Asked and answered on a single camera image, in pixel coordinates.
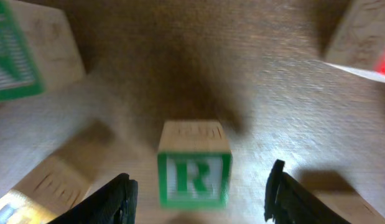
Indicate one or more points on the red M block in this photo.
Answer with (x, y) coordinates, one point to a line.
(358, 44)

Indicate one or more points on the green N block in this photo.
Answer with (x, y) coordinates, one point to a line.
(38, 52)

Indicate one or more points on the red A block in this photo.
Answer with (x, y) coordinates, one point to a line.
(351, 206)

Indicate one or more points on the yellow block centre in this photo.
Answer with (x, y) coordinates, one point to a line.
(52, 188)

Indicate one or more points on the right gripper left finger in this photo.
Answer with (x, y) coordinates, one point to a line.
(113, 203)

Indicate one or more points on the green R block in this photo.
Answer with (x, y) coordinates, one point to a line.
(194, 164)

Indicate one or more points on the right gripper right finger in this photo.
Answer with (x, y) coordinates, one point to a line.
(288, 202)

